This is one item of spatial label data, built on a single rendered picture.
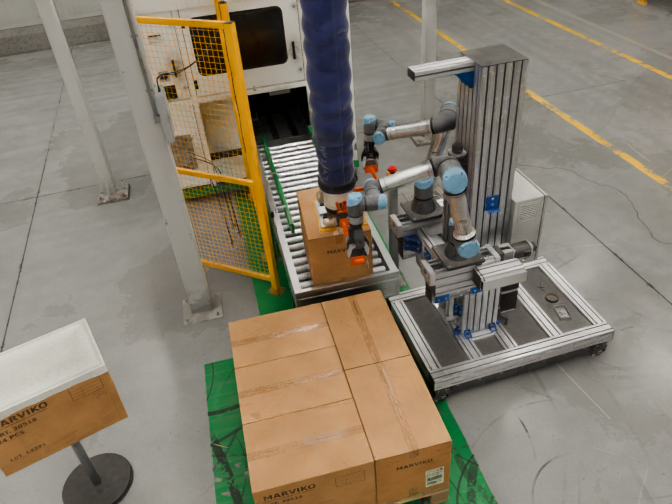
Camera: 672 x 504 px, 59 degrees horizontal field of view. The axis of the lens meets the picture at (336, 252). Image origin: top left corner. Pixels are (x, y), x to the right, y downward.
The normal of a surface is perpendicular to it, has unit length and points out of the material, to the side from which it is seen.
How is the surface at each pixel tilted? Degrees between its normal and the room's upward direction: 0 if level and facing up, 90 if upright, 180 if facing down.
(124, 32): 90
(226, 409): 0
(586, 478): 0
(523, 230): 90
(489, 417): 0
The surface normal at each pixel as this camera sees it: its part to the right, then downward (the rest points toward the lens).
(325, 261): 0.18, 0.58
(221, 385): -0.07, -0.80
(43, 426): 0.54, 0.48
